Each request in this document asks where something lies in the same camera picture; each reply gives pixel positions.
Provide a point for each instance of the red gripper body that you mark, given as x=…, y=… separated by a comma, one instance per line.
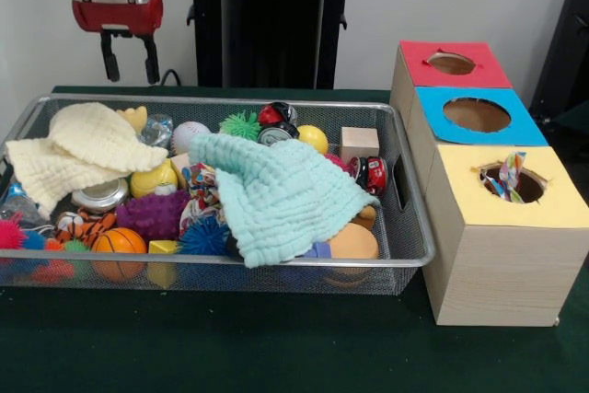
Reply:
x=118, y=14

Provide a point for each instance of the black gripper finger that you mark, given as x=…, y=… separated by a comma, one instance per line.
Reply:
x=150, y=60
x=109, y=57

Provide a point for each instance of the mint green cloth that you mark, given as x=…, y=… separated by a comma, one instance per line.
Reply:
x=276, y=195

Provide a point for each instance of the colourful polka dot cloth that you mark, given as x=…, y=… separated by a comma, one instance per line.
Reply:
x=509, y=177

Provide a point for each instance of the shallow clear mesh bin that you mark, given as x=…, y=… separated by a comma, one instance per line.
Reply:
x=407, y=227

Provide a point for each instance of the wooden box with three holes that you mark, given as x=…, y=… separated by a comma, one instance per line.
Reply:
x=497, y=264

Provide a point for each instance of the white toy baseball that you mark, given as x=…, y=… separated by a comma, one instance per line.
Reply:
x=189, y=135

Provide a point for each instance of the cream yellow cloth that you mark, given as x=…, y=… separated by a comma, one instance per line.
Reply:
x=83, y=149

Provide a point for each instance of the green spiky ball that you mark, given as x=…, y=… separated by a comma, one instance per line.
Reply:
x=241, y=124

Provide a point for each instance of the yellow ball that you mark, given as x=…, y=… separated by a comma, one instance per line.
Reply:
x=152, y=177
x=313, y=140

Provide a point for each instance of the orange toy basketball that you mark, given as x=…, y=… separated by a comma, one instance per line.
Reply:
x=118, y=244

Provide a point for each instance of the pink spiky ball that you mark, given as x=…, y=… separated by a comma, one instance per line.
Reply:
x=11, y=233

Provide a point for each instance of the small wooden cube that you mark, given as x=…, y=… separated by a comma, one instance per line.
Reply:
x=359, y=144

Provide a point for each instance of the peach orange ball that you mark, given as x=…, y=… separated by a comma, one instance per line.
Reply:
x=352, y=242

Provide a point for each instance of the black chair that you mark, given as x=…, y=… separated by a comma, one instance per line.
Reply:
x=566, y=43

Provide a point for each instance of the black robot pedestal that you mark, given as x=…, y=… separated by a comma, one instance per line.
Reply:
x=267, y=25

